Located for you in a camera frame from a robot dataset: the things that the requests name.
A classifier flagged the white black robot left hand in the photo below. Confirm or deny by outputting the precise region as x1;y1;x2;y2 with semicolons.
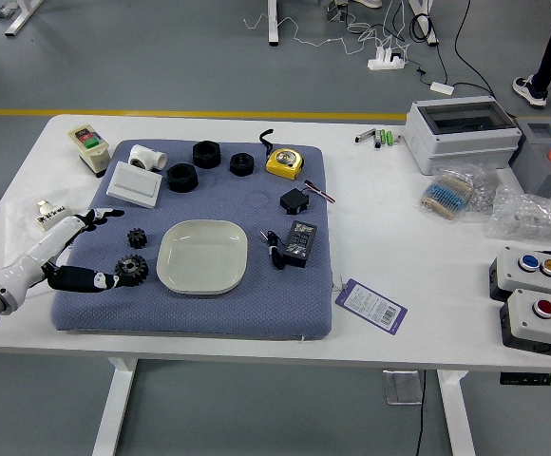
0;207;125;313

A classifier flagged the big black gear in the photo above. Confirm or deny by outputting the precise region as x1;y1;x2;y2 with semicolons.
114;255;150;289

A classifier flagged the small black gear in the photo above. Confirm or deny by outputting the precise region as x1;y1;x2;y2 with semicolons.
126;227;149;250

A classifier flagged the big black hex nut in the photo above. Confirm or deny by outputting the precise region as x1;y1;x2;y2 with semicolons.
192;140;221;170
166;162;198;193

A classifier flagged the small black hex nut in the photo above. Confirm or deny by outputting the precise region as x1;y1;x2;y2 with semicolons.
229;152;257;178

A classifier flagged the three-button control box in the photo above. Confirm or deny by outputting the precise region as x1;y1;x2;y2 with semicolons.
488;245;551;305

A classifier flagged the two-button control box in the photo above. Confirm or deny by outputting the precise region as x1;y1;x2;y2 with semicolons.
499;288;551;361

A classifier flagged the white adapter with black print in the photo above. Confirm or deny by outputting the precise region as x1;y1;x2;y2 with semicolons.
35;199;70;234

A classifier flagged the white pipe tee fitting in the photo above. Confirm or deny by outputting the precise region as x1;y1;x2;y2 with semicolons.
127;143;168;173

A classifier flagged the cream square plate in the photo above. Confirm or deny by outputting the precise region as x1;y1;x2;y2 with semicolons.
156;218;249;295

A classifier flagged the blue-grey cushion mat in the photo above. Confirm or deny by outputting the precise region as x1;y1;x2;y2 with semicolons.
49;138;333;341

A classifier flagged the white background table leg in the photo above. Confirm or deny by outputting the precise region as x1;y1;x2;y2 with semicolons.
267;0;280;48
408;0;441;48
0;0;44;37

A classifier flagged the black digital display module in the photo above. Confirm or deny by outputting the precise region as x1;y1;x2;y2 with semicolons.
280;219;318;267

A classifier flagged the yellow tape measure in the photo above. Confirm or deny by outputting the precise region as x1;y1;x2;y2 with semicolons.
257;128;305;181

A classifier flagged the purple label tag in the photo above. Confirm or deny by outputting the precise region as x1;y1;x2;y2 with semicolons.
334;277;409;337

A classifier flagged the silver floor plate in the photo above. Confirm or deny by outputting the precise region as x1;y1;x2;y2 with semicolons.
382;370;424;407

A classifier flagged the white power strip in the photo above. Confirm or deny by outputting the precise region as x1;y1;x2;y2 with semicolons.
367;47;408;72

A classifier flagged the bag of blue resistors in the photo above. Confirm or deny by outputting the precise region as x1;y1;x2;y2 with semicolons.
415;163;484;222

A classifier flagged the clear bag of screws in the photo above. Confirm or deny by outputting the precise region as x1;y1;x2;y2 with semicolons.
465;163;504;215

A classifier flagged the bubble wrap bag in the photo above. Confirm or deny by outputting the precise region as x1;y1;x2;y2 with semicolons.
484;183;551;246

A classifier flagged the grey block holder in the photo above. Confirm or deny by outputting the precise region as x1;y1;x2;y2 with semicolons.
507;116;551;203

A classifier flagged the black table control panel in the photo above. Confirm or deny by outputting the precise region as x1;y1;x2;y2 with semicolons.
499;372;551;387

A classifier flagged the beige red-green button switch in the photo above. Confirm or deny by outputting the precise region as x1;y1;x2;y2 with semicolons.
67;124;111;179

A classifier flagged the white wall switch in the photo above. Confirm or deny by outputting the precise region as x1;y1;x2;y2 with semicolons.
105;161;163;210

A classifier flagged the black probe cable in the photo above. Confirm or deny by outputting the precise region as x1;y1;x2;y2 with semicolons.
259;229;287;271

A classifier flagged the black module with red wires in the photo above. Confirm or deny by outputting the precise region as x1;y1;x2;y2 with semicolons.
279;180;337;216

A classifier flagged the white floor cable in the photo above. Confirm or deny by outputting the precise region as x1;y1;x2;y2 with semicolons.
243;0;410;57

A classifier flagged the black cable under table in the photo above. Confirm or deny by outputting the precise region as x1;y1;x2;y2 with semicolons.
412;370;428;456

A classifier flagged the grey electrical enclosure box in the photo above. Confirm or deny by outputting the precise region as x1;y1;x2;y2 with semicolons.
404;96;523;176

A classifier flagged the black floor cable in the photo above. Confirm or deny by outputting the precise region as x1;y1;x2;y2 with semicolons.
408;0;512;115

